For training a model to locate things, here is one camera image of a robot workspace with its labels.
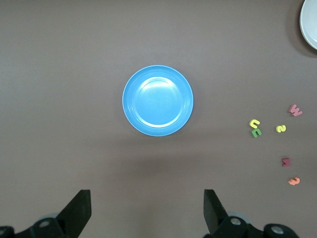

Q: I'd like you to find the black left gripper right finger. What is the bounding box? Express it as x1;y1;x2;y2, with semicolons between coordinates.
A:
203;189;299;238

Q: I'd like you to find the pink foam letter W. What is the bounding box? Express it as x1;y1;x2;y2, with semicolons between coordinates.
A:
288;104;303;117

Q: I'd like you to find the beige plate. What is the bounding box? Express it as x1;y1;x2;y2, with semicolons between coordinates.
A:
299;0;317;50

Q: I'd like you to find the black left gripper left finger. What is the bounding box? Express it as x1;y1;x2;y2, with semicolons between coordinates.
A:
0;189;92;238

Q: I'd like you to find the blue plate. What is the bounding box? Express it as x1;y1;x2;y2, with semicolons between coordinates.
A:
122;64;194;137

